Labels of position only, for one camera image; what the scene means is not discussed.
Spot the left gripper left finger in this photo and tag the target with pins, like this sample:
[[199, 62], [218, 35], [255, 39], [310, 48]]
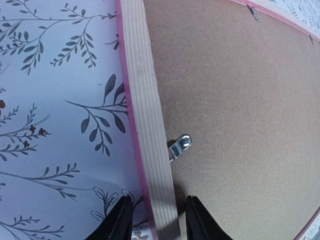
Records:
[[118, 224]]

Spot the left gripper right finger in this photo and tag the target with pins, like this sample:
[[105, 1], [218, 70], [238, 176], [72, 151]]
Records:
[[200, 225]]

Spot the brown cardboard backing board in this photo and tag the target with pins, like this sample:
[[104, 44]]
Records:
[[248, 93]]

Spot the pink wooden picture frame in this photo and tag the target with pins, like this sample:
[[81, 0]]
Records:
[[147, 119]]

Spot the top edge metal clip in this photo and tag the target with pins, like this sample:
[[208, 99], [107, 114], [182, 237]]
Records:
[[176, 147]]

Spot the floral patterned table mat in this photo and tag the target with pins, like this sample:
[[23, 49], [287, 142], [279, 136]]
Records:
[[67, 149]]

